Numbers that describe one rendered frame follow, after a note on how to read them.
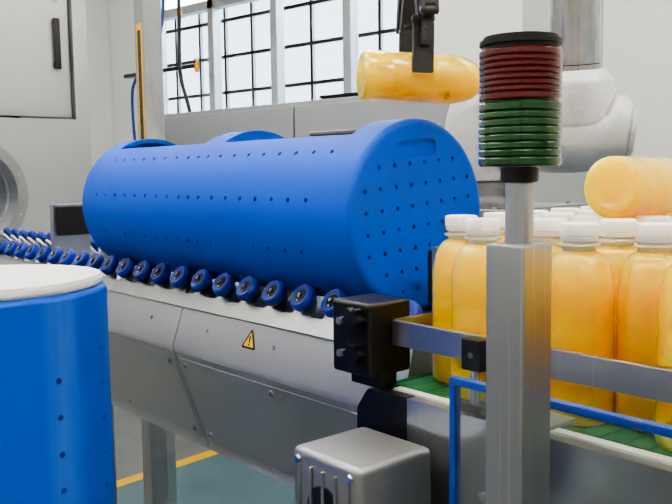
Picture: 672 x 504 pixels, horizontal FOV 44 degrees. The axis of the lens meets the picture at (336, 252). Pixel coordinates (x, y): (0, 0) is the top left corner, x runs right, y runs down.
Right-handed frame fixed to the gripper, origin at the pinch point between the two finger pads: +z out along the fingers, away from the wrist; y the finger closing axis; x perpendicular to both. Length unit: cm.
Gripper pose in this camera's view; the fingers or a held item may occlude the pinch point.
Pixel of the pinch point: (415, 56)
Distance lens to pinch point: 123.7
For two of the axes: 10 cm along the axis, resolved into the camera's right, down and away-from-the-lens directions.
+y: -1.8, -0.4, 9.8
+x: -9.8, -0.1, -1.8
